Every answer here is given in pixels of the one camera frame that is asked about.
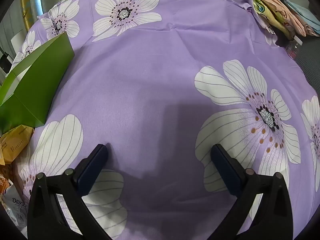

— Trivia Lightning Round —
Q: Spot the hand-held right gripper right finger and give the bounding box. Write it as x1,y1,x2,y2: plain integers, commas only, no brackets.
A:
211,144,293,240

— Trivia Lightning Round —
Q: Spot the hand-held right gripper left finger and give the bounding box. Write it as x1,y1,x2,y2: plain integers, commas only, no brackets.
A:
27,144,113,240

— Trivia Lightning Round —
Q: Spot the orange-yellow snack packet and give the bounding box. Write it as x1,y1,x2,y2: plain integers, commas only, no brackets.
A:
0,125,34,165

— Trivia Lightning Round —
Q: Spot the white grey snack packet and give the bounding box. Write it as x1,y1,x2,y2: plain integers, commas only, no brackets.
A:
0,185,28,233

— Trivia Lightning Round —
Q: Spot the green cardboard box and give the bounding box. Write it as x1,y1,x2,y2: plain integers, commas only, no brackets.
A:
0,32,75,137

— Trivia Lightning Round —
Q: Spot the purple floral bed sheet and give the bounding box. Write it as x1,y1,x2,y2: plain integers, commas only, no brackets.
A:
10,0,320,240

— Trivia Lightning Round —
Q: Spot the stack of folded cloths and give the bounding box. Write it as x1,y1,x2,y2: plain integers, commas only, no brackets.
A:
225,0,320,40

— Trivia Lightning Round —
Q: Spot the gold patterned curtain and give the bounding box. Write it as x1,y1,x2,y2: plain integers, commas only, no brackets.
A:
20,0,34,29

